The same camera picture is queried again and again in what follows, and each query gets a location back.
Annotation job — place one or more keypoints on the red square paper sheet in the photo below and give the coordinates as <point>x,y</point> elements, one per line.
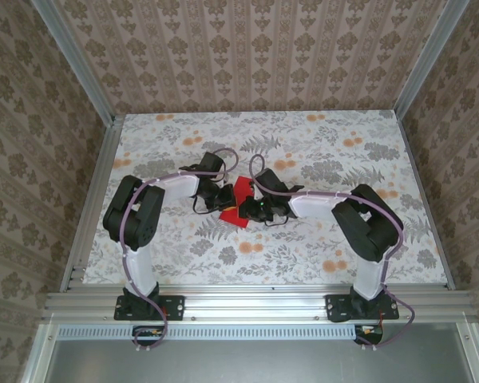
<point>233,218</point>

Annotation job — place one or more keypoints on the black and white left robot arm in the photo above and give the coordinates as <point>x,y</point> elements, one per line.
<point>137,223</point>

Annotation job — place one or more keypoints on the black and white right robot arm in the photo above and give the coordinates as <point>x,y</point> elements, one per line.
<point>367,231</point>

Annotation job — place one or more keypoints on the grey sheet metal panel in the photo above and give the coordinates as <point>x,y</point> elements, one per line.
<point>255,363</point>

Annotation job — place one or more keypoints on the floral patterned table cover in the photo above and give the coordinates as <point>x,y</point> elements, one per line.
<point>303,247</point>

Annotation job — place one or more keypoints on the black connector board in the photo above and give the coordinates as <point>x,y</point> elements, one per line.
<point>369,338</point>
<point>147,340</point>

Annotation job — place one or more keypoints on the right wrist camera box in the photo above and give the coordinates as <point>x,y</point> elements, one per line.
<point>273,181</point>

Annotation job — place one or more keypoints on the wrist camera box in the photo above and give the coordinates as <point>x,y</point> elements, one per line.
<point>212,163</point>
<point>273,181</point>

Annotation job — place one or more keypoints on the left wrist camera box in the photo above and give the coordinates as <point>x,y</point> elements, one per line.
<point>212,163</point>

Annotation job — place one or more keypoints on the aluminium cross rail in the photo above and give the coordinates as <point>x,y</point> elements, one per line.
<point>255,305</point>

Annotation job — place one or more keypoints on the aluminium side rail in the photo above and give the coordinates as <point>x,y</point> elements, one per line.
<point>451,284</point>
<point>98,179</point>

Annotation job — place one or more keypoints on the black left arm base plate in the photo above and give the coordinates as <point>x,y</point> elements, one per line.
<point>173,307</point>

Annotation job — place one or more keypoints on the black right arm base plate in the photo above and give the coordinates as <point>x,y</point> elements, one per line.
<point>337,307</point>

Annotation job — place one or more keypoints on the aluminium frame post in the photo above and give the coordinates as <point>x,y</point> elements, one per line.
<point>427,60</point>
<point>79,64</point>

